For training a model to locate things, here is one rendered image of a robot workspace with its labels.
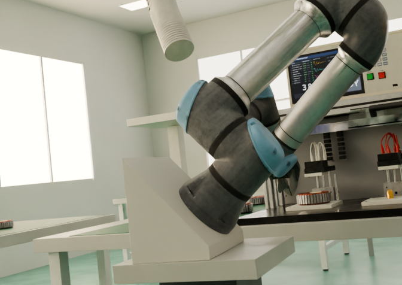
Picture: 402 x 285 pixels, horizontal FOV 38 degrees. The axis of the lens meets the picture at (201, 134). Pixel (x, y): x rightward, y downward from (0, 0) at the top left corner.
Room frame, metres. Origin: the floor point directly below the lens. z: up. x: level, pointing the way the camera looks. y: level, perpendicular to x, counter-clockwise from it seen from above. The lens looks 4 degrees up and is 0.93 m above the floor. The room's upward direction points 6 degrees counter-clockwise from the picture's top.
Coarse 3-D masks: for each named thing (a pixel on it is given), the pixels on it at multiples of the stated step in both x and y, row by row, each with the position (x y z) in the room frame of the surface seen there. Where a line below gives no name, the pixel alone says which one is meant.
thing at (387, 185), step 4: (384, 184) 1.95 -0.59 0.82; (388, 184) 1.94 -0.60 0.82; (392, 184) 1.93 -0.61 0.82; (396, 184) 1.93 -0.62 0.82; (400, 184) 1.92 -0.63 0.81; (384, 188) 1.95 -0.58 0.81; (388, 188) 1.94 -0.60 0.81; (392, 188) 1.93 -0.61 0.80; (396, 188) 1.93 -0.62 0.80; (400, 188) 1.92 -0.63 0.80; (396, 192) 1.93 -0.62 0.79; (400, 192) 1.92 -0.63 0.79
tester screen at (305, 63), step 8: (304, 56) 2.05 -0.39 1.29; (312, 56) 2.04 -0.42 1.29; (320, 56) 2.03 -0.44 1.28; (328, 56) 2.01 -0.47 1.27; (296, 64) 2.07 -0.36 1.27; (304, 64) 2.05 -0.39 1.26; (312, 64) 2.04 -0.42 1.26; (320, 64) 2.03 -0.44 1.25; (296, 72) 2.07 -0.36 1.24; (304, 72) 2.05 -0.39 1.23; (312, 72) 2.04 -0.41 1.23; (320, 72) 2.03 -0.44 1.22; (296, 80) 2.07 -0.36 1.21; (304, 80) 2.06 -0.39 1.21; (312, 80) 2.04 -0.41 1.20; (296, 88) 2.07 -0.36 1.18
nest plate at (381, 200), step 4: (396, 196) 1.86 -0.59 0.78; (400, 196) 1.84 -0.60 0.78; (368, 200) 1.83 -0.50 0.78; (372, 200) 1.82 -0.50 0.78; (376, 200) 1.80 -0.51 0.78; (380, 200) 1.79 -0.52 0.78; (384, 200) 1.77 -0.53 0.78; (388, 200) 1.75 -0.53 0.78; (392, 200) 1.75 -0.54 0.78; (396, 200) 1.74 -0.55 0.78; (400, 200) 1.74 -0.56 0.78; (364, 204) 1.79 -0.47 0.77; (368, 204) 1.78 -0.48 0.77; (372, 204) 1.78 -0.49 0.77; (376, 204) 1.77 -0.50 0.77; (380, 204) 1.76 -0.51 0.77; (384, 204) 1.76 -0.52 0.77
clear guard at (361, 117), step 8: (352, 112) 1.75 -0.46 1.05; (360, 112) 1.74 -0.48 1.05; (368, 112) 1.72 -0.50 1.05; (384, 112) 1.70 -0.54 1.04; (392, 112) 1.68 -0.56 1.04; (400, 112) 1.67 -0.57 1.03; (352, 120) 1.73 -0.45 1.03; (360, 120) 1.71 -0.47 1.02; (368, 120) 1.70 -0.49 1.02; (376, 120) 1.69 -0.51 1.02; (384, 120) 1.67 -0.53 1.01; (392, 120) 1.66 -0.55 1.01; (400, 120) 1.65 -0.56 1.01
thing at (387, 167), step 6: (378, 156) 1.88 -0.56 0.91; (384, 156) 1.87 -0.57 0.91; (390, 156) 1.86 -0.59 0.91; (396, 156) 1.85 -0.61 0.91; (378, 162) 1.88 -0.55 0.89; (384, 162) 1.87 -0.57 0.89; (390, 162) 1.86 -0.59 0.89; (396, 162) 1.85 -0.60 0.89; (378, 168) 1.86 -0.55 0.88; (384, 168) 1.85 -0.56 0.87; (390, 168) 1.84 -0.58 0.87; (396, 168) 1.83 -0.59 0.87; (396, 174) 1.95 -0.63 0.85; (390, 180) 1.96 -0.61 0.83; (396, 180) 1.95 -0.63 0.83
